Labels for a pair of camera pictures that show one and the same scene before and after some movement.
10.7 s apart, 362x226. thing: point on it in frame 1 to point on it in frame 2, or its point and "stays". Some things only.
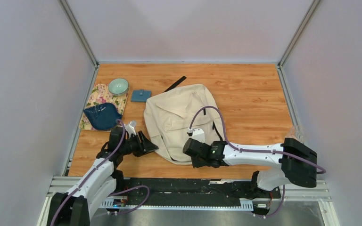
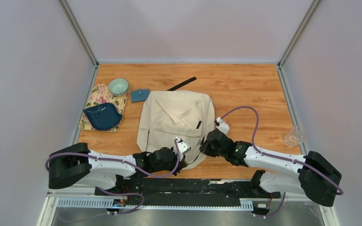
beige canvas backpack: (171, 115) stays
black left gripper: (145, 147) to (183, 165)
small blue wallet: (140, 95) stays
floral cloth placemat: (101, 94) stays
